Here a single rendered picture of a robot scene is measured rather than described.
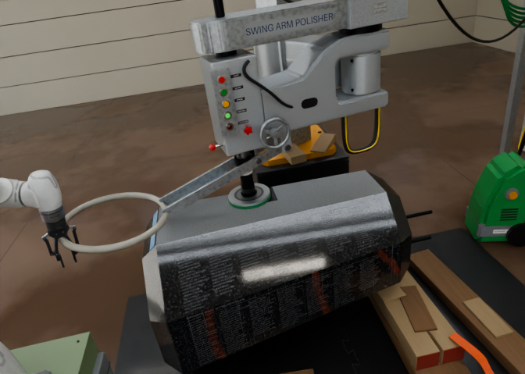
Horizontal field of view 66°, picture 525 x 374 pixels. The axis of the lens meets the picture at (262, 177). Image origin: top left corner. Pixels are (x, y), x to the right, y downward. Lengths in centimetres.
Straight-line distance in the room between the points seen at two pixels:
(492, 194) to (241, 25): 199
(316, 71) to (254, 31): 35
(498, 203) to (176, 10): 617
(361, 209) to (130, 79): 654
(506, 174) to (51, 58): 728
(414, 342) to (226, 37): 163
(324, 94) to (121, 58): 634
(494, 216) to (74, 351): 253
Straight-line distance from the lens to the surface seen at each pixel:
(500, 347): 242
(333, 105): 195
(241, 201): 199
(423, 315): 230
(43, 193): 177
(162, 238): 190
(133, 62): 795
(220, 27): 167
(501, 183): 295
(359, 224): 195
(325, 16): 184
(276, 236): 186
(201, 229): 189
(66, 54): 819
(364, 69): 201
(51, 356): 151
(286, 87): 182
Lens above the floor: 187
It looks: 28 degrees down
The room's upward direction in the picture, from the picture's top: 8 degrees counter-clockwise
